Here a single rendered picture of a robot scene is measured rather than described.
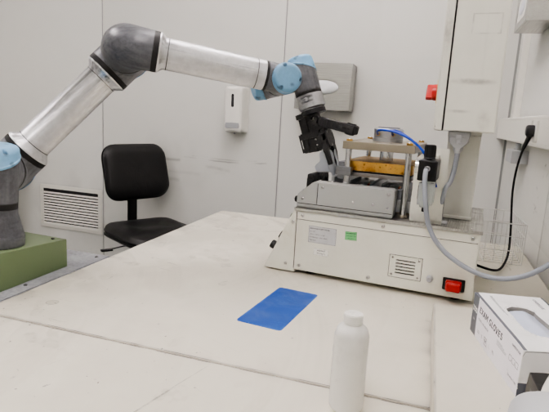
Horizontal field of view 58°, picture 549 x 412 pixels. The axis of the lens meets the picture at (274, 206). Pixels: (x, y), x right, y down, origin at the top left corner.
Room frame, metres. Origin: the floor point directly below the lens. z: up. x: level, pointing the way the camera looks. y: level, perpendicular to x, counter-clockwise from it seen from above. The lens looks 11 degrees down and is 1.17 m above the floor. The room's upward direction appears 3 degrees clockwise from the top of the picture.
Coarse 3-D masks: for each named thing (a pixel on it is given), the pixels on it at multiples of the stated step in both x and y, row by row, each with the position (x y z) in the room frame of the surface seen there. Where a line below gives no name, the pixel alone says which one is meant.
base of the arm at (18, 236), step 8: (0, 208) 1.07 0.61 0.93; (8, 208) 1.09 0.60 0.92; (16, 208) 1.12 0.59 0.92; (0, 216) 1.07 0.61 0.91; (8, 216) 1.09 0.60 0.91; (16, 216) 1.11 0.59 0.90; (0, 224) 1.07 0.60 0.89; (8, 224) 1.08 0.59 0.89; (16, 224) 1.10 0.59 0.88; (0, 232) 1.06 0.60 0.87; (8, 232) 1.07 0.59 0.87; (16, 232) 1.09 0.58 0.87; (24, 232) 1.13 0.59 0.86; (0, 240) 1.05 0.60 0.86; (8, 240) 1.07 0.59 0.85; (16, 240) 1.09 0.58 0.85; (24, 240) 1.12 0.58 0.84; (0, 248) 1.05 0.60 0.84; (8, 248) 1.07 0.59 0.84
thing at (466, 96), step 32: (448, 0) 1.17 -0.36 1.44; (480, 0) 1.14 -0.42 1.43; (512, 0) 1.11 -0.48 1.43; (448, 32) 1.16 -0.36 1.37; (480, 32) 1.13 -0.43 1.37; (448, 64) 1.15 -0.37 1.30; (480, 64) 1.13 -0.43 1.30; (448, 96) 1.15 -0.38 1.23; (480, 96) 1.13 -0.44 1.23; (448, 128) 1.15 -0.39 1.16; (480, 128) 1.12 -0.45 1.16; (448, 160) 1.16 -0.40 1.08; (416, 192) 1.18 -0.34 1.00; (448, 192) 1.25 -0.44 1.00
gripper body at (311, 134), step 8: (304, 112) 1.42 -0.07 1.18; (312, 112) 1.41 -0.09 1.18; (320, 112) 1.44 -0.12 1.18; (304, 120) 1.43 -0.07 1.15; (312, 120) 1.45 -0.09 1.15; (304, 128) 1.43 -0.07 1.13; (312, 128) 1.43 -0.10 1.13; (320, 128) 1.41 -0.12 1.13; (328, 128) 1.42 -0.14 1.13; (304, 136) 1.42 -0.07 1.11; (312, 136) 1.41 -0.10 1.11; (320, 136) 1.40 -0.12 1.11; (328, 136) 1.41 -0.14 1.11; (304, 144) 1.43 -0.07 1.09; (312, 144) 1.41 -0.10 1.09; (320, 144) 1.40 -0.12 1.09; (328, 144) 1.39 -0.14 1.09; (304, 152) 1.41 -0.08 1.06
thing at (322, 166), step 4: (320, 152) 1.41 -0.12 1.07; (332, 152) 1.41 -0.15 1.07; (320, 156) 1.41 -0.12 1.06; (324, 156) 1.40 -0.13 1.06; (332, 156) 1.40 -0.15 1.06; (320, 160) 1.41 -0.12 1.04; (324, 160) 1.41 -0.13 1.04; (316, 164) 1.41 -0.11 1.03; (320, 164) 1.41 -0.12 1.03; (324, 164) 1.41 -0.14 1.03; (332, 164) 1.39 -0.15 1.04; (316, 168) 1.41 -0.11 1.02; (320, 168) 1.41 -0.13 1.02; (324, 168) 1.41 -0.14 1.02; (328, 168) 1.40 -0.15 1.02; (332, 168) 1.39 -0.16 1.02; (332, 172) 1.40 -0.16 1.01
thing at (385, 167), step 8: (384, 152) 1.35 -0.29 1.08; (352, 160) 1.29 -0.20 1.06; (360, 160) 1.31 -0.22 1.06; (368, 160) 1.32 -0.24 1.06; (376, 160) 1.34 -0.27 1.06; (384, 160) 1.35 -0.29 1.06; (392, 160) 1.35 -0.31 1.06; (400, 160) 1.38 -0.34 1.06; (360, 168) 1.28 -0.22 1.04; (368, 168) 1.28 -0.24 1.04; (376, 168) 1.27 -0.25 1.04; (384, 168) 1.26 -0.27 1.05; (392, 168) 1.25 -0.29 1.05; (400, 168) 1.25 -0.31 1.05; (360, 176) 1.28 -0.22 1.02; (368, 176) 1.27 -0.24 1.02; (376, 176) 1.27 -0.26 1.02; (384, 176) 1.26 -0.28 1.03; (392, 176) 1.25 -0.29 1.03; (400, 176) 1.25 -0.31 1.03
